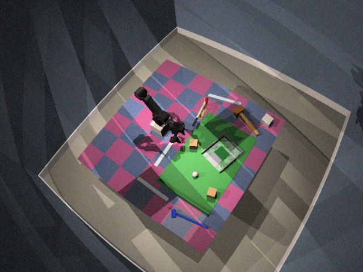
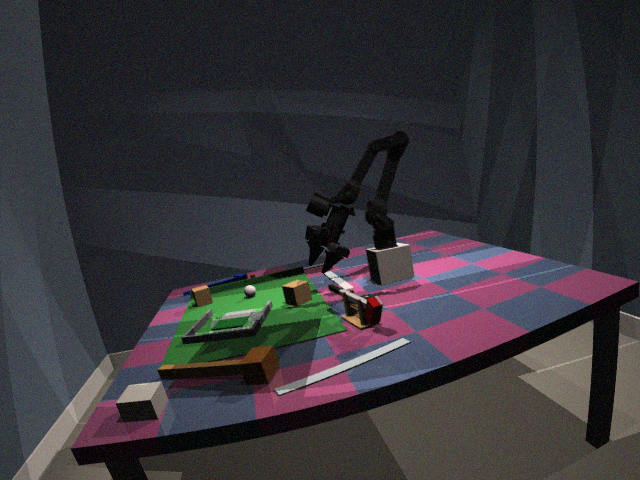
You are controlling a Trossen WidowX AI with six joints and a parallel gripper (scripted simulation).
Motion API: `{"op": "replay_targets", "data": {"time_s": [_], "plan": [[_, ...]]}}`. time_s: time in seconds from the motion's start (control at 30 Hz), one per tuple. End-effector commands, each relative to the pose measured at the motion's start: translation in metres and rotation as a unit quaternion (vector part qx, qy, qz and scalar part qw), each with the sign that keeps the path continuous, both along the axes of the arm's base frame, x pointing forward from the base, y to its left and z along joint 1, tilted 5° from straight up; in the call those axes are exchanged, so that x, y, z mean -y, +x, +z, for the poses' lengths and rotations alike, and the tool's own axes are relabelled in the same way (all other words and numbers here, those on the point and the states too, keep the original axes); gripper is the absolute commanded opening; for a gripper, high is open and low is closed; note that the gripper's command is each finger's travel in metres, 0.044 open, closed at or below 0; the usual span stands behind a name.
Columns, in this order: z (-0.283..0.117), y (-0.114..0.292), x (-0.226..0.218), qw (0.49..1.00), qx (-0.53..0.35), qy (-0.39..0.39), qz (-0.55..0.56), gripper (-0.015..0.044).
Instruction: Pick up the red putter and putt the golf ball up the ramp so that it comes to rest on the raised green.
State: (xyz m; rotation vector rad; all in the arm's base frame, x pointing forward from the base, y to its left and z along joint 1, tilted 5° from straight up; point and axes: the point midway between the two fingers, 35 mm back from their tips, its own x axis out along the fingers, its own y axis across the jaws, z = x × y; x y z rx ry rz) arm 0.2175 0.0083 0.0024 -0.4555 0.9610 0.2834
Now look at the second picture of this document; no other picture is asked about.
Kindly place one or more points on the blue putter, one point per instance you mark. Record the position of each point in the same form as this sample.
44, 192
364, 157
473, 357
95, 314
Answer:
237, 277

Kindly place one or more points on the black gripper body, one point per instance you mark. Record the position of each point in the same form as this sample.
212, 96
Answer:
332, 245

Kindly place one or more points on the white golf ball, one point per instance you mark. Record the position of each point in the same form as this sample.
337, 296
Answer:
249, 291

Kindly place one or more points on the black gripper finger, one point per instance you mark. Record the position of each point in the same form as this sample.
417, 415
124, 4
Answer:
315, 252
330, 261

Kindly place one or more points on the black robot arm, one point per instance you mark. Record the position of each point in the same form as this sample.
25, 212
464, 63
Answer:
376, 212

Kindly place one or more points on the large green mat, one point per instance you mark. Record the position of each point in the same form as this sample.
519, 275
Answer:
284, 325

